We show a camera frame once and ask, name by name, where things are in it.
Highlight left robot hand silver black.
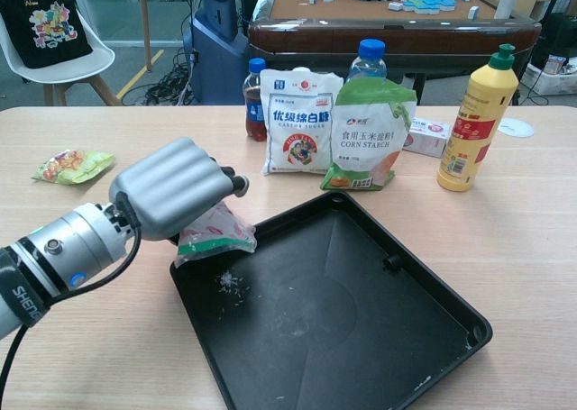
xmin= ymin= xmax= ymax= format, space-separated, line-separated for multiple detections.
xmin=109 ymin=136 xmax=251 ymax=244

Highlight white green snack bag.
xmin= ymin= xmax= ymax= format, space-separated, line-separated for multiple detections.
xmin=175 ymin=201 xmax=258 ymax=269

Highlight white caster sugar bag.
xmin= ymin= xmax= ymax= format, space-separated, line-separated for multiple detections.
xmin=261 ymin=67 xmax=343 ymax=177

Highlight green white pouch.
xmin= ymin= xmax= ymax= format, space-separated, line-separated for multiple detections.
xmin=319 ymin=77 xmax=418 ymax=192

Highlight black square plastic tray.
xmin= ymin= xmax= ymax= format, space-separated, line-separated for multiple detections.
xmin=169 ymin=190 xmax=493 ymax=410

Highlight black printed tote bag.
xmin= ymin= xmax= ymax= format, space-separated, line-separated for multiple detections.
xmin=0 ymin=0 xmax=95 ymax=70

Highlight green yellow snack packet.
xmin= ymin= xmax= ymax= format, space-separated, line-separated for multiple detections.
xmin=31 ymin=148 xmax=117 ymax=186

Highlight small cola bottle blue cap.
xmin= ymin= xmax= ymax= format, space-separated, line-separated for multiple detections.
xmin=243 ymin=58 xmax=268 ymax=142

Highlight white chair wooden legs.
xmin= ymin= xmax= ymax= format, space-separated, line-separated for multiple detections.
xmin=0 ymin=8 xmax=123 ymax=107

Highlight clear water bottle blue cap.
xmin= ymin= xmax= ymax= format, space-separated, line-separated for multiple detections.
xmin=345 ymin=39 xmax=388 ymax=85

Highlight white pink toothpaste box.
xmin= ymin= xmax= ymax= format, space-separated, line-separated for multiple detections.
xmin=402 ymin=115 xmax=453 ymax=159

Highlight brown mahjong table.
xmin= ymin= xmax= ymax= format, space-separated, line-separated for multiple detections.
xmin=246 ymin=0 xmax=543 ymax=107

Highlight yellow bottle green cap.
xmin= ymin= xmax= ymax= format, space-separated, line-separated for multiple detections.
xmin=435 ymin=43 xmax=520 ymax=193

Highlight white round table grommet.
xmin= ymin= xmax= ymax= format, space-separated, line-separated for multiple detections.
xmin=499 ymin=117 xmax=536 ymax=138

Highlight white paper roll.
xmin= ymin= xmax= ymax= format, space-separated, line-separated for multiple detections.
xmin=495 ymin=0 xmax=522 ymax=20

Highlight black floor cable bundle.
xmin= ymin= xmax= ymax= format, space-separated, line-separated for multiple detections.
xmin=143 ymin=58 xmax=199 ymax=107

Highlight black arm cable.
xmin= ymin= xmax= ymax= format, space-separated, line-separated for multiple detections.
xmin=0 ymin=192 xmax=143 ymax=410

